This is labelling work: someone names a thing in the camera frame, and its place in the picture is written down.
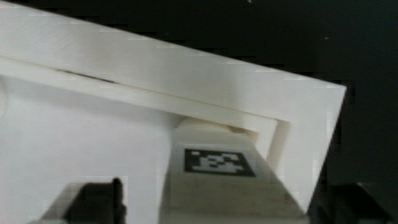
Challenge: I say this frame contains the white square tabletop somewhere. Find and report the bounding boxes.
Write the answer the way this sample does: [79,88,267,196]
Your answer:
[0,75,260,224]

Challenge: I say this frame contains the white obstacle fence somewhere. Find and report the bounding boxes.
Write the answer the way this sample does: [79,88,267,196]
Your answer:
[0,0,347,208]

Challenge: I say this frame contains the white table leg with tag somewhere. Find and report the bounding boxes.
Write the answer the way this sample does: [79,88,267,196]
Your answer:
[159,118,310,224]

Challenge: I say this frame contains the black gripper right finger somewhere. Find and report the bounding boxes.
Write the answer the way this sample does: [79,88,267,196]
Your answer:
[310,183,398,224]

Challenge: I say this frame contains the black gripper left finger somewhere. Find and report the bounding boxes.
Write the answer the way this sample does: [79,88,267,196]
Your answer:
[29,178,127,224]

